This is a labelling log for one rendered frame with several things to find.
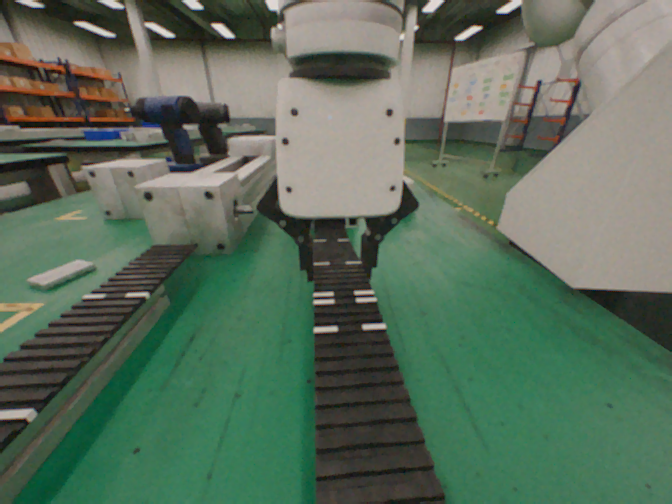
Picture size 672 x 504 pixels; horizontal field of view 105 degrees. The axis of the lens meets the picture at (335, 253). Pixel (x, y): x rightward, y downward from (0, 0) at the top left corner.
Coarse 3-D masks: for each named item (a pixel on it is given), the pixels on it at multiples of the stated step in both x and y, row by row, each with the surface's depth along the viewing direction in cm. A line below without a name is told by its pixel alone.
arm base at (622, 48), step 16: (656, 0) 32; (624, 16) 34; (640, 16) 32; (656, 16) 31; (608, 32) 35; (624, 32) 33; (640, 32) 32; (656, 32) 31; (592, 48) 37; (608, 48) 35; (624, 48) 33; (640, 48) 32; (656, 48) 31; (592, 64) 37; (608, 64) 34; (624, 64) 33; (640, 64) 31; (592, 80) 37; (608, 80) 34; (624, 80) 32; (592, 96) 37; (608, 96) 34; (592, 112) 37
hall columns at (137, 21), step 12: (132, 0) 761; (408, 0) 782; (132, 12) 773; (408, 12) 793; (132, 24) 785; (144, 24) 806; (408, 24) 806; (144, 36) 819; (408, 36) 820; (144, 48) 812; (408, 48) 833; (144, 60) 825; (408, 60) 848; (144, 72) 839; (156, 72) 862; (408, 72) 862; (156, 84) 856; (408, 84) 878
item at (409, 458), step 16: (416, 448) 12; (320, 464) 11; (336, 464) 11; (352, 464) 11; (368, 464) 11; (384, 464) 11; (400, 464) 11; (416, 464) 11; (432, 464) 11; (320, 480) 11; (336, 480) 11; (352, 480) 11; (368, 480) 11; (384, 480) 11; (400, 480) 11; (416, 480) 11; (432, 480) 10; (320, 496) 10; (336, 496) 10; (352, 496) 10; (368, 496) 10; (384, 496) 10; (400, 496) 10; (416, 496) 10; (432, 496) 10
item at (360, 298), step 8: (320, 296) 21; (328, 296) 21; (336, 296) 21; (344, 296) 21; (352, 296) 21; (360, 296) 21; (368, 296) 22; (320, 304) 20; (328, 304) 20; (336, 304) 20; (344, 304) 20; (352, 304) 21; (360, 304) 21; (368, 304) 21; (376, 304) 21
